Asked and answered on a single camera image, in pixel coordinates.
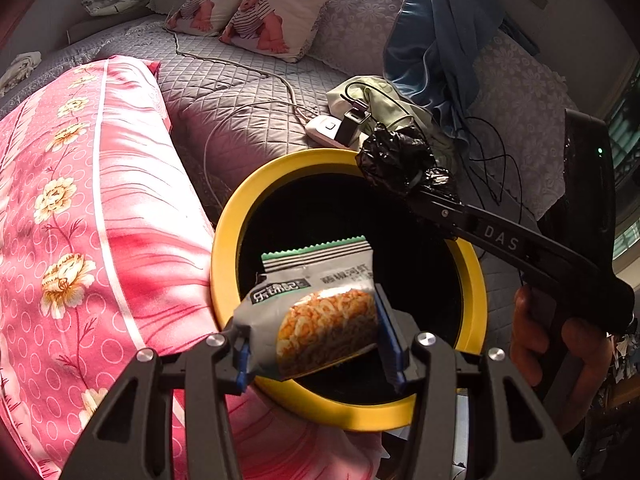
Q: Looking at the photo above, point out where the black cable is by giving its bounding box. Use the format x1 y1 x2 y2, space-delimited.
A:
440 115 523 206

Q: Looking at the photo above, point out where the white crumpled cloth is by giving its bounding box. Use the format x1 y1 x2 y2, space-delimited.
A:
0 51 42 95

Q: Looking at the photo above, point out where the blue clothing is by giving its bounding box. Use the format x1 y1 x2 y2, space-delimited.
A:
384 0 541 133

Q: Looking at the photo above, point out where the white cable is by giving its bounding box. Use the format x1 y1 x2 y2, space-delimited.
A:
172 30 311 201

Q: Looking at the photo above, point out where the black charger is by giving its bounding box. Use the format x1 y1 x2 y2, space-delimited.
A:
334 107 372 147

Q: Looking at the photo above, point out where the person's right hand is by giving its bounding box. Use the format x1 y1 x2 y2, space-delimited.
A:
514 284 616 435

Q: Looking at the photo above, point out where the grey snack packet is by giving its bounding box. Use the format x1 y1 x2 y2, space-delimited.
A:
232 236 381 381

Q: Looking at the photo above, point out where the white power strip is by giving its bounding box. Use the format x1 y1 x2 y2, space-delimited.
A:
305 115 351 150

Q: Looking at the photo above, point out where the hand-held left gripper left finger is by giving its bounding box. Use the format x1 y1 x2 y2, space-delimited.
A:
60 325 253 480

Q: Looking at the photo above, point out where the pink floral blanket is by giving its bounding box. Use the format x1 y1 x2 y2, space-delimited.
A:
0 55 386 480

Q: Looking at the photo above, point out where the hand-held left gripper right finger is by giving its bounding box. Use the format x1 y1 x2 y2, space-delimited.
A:
374 284 583 480

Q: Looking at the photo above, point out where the grey quilted sofa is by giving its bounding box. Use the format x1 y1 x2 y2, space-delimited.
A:
0 0 601 241

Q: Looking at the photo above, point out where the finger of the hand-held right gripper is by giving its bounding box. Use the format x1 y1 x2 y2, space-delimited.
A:
407 185 481 241

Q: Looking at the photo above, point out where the black plastic bag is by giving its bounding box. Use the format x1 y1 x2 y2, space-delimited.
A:
356 122 457 201

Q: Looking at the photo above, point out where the yellow rimmed trash bin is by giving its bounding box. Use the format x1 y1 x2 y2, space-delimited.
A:
210 147 488 433

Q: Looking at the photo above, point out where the green cloth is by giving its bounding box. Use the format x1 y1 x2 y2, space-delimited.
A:
327 76 451 171

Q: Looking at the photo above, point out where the baby print pillow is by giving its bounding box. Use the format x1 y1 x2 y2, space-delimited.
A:
165 0 261 37
218 0 341 63

